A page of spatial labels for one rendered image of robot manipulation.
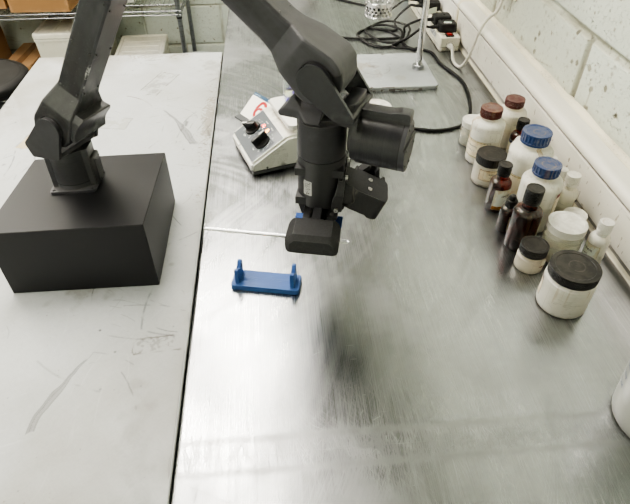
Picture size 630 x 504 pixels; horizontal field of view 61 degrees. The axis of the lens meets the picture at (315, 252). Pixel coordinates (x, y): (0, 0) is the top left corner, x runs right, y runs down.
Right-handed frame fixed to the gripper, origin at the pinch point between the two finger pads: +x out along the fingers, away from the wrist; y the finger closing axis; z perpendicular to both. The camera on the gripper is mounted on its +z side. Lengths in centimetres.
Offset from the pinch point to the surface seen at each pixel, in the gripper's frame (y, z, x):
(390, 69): 76, 9, 10
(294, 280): -0.8, -3.5, 9.0
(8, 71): 119, -128, 38
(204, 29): 260, -99, 72
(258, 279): -0.2, -8.9, 10.2
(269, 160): 28.5, -12.7, 8.3
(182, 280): -0.8, -20.4, 11.3
